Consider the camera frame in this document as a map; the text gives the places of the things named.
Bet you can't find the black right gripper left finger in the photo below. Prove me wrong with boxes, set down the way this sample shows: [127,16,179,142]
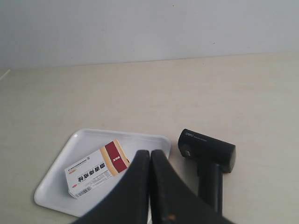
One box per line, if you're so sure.
[74,150,150,224]

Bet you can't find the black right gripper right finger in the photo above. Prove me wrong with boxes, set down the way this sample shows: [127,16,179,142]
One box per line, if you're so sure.
[150,150,232,224]

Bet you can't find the white red medicine box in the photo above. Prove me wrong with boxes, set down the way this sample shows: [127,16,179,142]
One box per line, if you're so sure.
[64,139,130,199]

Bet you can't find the black handheld barcode scanner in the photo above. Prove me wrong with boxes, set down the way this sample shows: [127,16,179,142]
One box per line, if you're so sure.
[178,129,236,214]

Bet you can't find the white plastic tray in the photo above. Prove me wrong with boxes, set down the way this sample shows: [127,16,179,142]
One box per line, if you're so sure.
[34,128,171,217]

